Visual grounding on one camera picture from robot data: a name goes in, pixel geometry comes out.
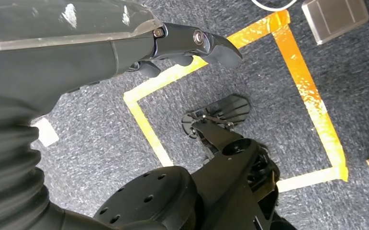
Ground white floor marker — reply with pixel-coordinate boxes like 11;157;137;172
30;117;60;148

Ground yellow floor tape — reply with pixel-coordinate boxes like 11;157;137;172
123;9;349;193

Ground silver floor plate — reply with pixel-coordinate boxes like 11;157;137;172
301;0;369;46

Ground white cable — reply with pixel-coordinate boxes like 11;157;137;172
251;0;299;12

